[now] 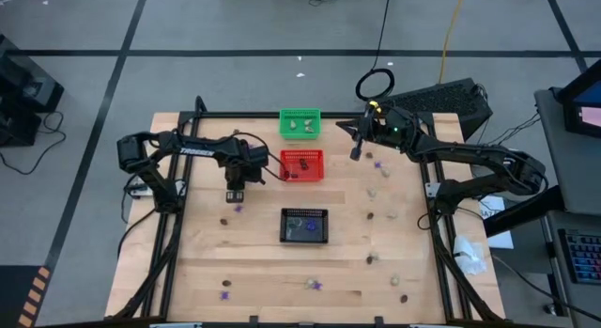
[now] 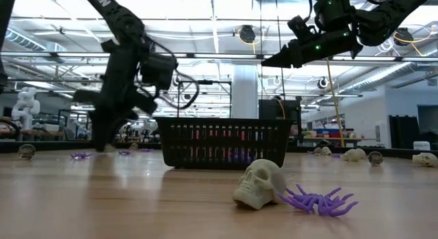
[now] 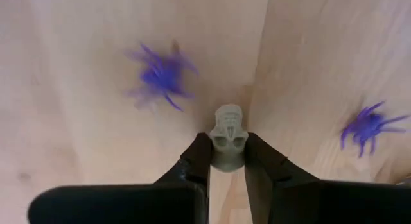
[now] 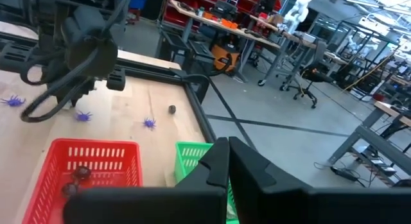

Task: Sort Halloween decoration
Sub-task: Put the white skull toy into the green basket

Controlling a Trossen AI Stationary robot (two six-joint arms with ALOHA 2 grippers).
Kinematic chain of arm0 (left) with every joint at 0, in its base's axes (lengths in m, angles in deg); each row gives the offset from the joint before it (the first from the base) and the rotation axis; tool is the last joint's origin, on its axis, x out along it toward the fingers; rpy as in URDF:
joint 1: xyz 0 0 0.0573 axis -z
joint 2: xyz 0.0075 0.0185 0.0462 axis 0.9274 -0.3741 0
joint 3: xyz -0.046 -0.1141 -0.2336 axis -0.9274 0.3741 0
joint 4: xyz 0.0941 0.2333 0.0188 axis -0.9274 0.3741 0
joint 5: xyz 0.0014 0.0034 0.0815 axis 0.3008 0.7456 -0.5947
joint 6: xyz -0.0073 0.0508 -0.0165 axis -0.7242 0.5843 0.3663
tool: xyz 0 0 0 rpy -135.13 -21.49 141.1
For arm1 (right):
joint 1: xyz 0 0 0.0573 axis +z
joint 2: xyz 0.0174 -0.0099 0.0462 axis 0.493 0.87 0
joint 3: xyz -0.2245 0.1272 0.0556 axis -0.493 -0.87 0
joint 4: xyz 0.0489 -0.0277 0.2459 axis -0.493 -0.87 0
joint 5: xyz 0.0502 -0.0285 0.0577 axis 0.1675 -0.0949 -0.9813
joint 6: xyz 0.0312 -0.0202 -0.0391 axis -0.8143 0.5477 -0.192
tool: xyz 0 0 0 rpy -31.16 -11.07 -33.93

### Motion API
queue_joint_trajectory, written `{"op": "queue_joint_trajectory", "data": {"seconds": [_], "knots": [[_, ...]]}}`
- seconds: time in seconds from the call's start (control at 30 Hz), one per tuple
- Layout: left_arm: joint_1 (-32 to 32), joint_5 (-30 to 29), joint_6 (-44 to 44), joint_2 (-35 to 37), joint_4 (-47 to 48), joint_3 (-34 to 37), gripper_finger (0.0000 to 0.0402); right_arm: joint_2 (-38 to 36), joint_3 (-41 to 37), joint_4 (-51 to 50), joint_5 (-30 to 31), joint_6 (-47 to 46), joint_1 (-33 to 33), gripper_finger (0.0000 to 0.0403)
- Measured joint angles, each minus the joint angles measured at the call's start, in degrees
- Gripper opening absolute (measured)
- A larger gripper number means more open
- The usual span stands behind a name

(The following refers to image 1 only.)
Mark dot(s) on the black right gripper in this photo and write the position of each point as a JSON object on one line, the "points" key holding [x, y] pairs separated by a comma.
{"points": [[387, 135]]}

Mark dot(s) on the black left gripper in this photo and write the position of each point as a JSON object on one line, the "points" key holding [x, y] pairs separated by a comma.
{"points": [[244, 166]]}

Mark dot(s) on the black slotted plastic basket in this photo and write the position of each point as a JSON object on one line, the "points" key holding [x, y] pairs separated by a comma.
{"points": [[300, 236]]}

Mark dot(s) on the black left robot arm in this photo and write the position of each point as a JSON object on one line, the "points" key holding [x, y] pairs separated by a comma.
{"points": [[164, 142]]}

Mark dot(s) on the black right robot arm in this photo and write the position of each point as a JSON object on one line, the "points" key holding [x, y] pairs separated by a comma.
{"points": [[469, 151]]}

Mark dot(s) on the yellow tag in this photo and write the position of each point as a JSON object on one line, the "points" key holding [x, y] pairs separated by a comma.
{"points": [[374, 104]]}

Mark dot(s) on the green slotted plastic basket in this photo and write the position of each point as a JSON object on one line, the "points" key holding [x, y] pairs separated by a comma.
{"points": [[300, 133]]}

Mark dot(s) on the red slotted plastic basket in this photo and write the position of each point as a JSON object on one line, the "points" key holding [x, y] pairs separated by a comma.
{"points": [[312, 175]]}

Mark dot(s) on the white printed paper sheet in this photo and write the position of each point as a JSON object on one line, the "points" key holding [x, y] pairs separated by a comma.
{"points": [[490, 207]]}

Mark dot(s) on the white crumpled plastic bag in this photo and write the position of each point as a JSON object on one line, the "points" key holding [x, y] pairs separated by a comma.
{"points": [[469, 257]]}

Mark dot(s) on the black desk support bar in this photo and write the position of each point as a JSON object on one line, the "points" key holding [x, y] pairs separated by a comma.
{"points": [[521, 213]]}

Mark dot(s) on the grey desk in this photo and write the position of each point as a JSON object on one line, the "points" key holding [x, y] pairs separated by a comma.
{"points": [[577, 177]]}

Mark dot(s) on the black equipment case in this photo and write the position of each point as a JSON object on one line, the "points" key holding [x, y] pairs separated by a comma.
{"points": [[28, 88]]}

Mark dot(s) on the black computer monitor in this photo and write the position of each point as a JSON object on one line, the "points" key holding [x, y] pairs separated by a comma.
{"points": [[591, 116]]}

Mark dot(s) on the backlit black keyboard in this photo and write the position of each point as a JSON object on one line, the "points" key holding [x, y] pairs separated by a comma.
{"points": [[584, 257]]}

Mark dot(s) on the black mat orange stripes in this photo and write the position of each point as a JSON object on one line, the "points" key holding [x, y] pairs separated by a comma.
{"points": [[14, 295]]}

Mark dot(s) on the grey keyboard shelf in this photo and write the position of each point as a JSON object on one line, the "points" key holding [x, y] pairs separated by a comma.
{"points": [[577, 300]]}

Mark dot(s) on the black metal table frame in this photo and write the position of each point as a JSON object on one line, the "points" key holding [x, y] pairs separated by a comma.
{"points": [[211, 114]]}

